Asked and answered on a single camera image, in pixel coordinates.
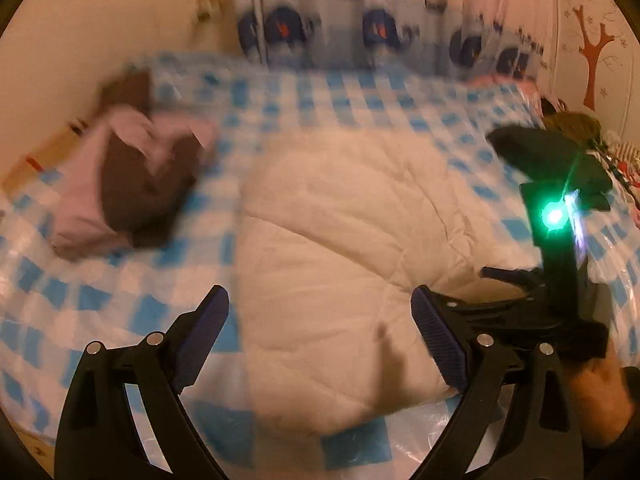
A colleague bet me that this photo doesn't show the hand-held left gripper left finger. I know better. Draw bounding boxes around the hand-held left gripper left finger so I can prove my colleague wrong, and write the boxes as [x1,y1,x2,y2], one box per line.
[55,285,231,480]

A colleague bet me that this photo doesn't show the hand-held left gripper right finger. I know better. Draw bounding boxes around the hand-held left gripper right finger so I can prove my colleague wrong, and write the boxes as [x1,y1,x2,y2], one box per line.
[410,285,586,480]

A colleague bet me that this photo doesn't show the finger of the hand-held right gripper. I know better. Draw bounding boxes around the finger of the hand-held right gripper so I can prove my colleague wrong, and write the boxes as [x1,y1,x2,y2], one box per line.
[432,290,558,348]
[480,266,548,293]

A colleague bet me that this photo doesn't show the white quilted jacket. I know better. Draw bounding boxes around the white quilted jacket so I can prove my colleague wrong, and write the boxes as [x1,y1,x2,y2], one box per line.
[235,132,506,436]

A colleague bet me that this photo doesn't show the person's right forearm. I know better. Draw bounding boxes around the person's right forearm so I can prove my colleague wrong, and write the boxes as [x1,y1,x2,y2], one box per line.
[562,345,640,448]

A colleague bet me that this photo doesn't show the blue checkered bed cover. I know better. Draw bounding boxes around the blue checkered bed cover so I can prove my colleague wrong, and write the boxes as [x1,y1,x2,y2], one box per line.
[0,52,640,480]

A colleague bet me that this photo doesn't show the black folded jacket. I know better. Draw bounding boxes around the black folded jacket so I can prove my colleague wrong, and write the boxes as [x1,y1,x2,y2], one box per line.
[487,125,613,211]

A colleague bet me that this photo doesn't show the striped cloth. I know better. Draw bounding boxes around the striped cloth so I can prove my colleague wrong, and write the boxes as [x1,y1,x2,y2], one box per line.
[607,140,640,196]

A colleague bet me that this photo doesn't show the olive brown cloth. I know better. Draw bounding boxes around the olive brown cloth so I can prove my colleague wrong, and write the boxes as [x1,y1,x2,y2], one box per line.
[542,110,603,143]

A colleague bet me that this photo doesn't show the pink and brown folded clothing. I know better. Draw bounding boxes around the pink and brown folded clothing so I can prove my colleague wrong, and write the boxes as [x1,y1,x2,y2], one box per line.
[50,70,221,261]

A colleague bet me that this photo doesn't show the pink blanket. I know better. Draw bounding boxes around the pink blanket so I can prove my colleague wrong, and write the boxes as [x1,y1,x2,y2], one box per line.
[472,72,541,96]

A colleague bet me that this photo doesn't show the wardrobe with tree decals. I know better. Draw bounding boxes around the wardrobe with tree decals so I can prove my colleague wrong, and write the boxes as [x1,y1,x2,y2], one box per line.
[552,0,640,141]

